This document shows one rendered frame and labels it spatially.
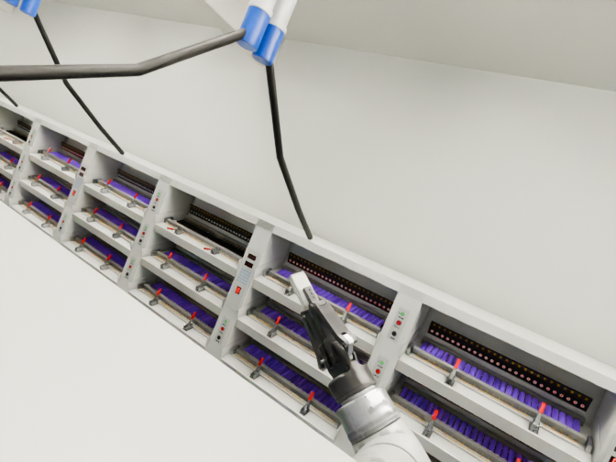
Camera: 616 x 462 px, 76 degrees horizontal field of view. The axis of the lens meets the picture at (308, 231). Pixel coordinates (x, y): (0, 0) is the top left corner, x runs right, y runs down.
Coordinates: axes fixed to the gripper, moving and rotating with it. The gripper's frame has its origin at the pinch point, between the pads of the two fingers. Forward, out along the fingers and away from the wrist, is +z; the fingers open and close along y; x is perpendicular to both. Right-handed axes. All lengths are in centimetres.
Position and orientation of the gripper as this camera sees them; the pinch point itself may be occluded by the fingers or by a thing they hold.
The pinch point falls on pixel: (303, 290)
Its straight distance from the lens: 74.7
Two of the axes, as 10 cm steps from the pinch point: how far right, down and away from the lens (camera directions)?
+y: 3.2, -5.8, -7.5
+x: -8.4, 2.0, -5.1
